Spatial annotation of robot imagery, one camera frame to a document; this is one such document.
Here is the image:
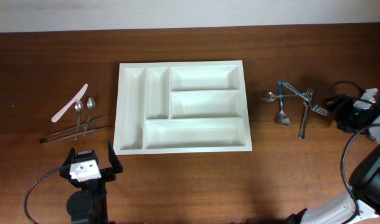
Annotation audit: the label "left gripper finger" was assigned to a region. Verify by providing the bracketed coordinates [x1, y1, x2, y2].
[108, 141, 123, 174]
[62, 147, 76, 167]

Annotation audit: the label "steel fork angled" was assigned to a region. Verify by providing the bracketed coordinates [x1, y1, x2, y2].
[282, 81, 329, 116]

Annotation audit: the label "steel fork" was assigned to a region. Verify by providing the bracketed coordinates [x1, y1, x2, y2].
[298, 88, 314, 140]

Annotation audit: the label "steel spoon blue-tinted handle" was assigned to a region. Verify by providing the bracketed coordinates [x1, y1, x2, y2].
[276, 80, 290, 127]

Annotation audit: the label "steel spoon sideways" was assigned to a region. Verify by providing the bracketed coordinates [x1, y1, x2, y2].
[259, 91, 298, 102]

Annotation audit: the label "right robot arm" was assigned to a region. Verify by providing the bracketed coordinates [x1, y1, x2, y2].
[285, 123, 380, 224]

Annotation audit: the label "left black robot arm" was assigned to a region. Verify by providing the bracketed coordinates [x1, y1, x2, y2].
[60, 142, 123, 224]

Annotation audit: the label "steel serrated tongs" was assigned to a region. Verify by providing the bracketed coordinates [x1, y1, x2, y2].
[39, 116, 109, 145]

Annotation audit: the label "pink plastic knife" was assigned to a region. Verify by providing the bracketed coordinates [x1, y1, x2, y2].
[51, 83, 88, 123]

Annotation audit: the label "small steel teaspoon left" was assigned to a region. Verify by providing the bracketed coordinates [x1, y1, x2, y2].
[74, 100, 83, 134]

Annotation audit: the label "small steel teaspoon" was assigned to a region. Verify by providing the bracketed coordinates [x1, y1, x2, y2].
[74, 100, 83, 134]
[83, 97, 96, 131]

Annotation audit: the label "small steel teaspoon right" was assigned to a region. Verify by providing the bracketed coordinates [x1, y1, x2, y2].
[83, 97, 96, 131]

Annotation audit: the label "white plastic cutlery tray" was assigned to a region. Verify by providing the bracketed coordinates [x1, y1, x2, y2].
[113, 60, 252, 155]

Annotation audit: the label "right black cable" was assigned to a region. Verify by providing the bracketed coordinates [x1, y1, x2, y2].
[328, 80, 380, 224]

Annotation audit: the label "black cable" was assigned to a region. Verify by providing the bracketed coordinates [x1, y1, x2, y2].
[23, 166, 68, 224]
[328, 80, 380, 224]

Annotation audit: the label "left black cable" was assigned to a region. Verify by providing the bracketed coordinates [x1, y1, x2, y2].
[23, 166, 68, 224]

